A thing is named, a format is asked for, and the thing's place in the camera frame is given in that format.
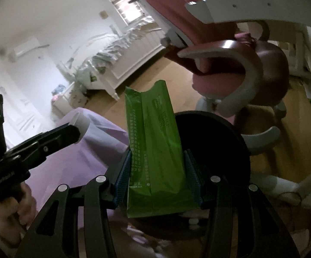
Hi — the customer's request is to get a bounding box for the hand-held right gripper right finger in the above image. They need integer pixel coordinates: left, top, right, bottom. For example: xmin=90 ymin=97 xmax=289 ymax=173
xmin=184 ymin=149 xmax=301 ymax=258

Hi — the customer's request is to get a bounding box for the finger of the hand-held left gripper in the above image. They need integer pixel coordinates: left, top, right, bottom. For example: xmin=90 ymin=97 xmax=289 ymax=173
xmin=5 ymin=124 xmax=81 ymax=169

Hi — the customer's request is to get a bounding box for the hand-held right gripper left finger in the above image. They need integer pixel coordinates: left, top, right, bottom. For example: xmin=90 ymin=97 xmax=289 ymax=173
xmin=15 ymin=150 xmax=132 ymax=258

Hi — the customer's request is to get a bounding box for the black trash bin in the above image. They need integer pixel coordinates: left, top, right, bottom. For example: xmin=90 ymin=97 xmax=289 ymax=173
xmin=128 ymin=110 xmax=251 ymax=241

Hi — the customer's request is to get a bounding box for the white paper cup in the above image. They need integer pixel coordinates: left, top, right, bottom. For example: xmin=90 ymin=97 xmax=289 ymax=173
xmin=73 ymin=111 xmax=130 ymax=155

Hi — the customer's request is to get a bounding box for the green snack packet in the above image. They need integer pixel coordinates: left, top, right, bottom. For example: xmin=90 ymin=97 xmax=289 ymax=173
xmin=124 ymin=80 xmax=199 ymax=219

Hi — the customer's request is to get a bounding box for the person's left hand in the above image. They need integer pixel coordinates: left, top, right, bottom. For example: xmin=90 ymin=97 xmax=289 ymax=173
xmin=0 ymin=181 xmax=39 ymax=232

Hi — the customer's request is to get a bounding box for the purple blanket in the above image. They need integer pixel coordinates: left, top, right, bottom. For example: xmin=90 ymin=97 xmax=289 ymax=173
xmin=23 ymin=107 xmax=131 ymax=222

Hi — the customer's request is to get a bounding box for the white bedside cabinet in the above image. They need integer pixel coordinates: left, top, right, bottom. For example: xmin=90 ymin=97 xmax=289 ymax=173
xmin=51 ymin=82 xmax=77 ymax=114

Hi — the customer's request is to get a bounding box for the pink desk chair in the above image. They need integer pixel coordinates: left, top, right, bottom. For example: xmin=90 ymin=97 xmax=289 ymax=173
xmin=145 ymin=0 xmax=290 ymax=157

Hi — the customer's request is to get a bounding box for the white air conditioner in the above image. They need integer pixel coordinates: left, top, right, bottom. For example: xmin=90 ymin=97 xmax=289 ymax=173
xmin=13 ymin=38 xmax=42 ymax=57

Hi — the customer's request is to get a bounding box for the rumpled white bedding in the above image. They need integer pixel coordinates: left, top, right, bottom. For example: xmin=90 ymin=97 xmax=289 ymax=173
xmin=72 ymin=16 xmax=162 ymax=87

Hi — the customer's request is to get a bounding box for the white bed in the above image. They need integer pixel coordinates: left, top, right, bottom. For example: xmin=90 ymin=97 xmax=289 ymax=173
xmin=56 ymin=16 xmax=170 ymax=102

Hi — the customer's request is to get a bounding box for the small window with blinds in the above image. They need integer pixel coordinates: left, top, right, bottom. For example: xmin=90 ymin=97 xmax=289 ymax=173
xmin=106 ymin=0 xmax=145 ymax=24

